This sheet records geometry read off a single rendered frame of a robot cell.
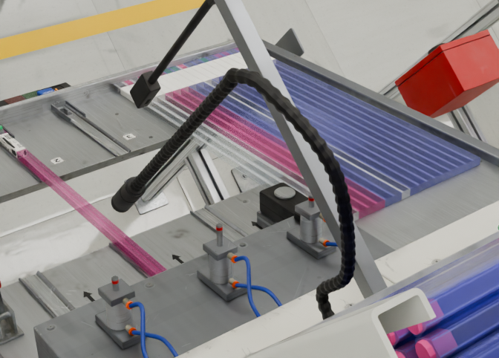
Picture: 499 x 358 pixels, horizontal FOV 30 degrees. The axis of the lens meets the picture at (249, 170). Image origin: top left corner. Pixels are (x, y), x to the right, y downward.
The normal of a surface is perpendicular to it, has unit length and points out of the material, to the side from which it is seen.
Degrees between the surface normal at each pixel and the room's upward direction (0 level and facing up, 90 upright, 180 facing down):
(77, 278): 45
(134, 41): 0
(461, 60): 0
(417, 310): 90
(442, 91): 90
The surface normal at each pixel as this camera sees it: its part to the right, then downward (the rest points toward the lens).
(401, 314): -0.80, 0.31
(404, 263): -0.02, -0.87
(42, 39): 0.40, -0.35
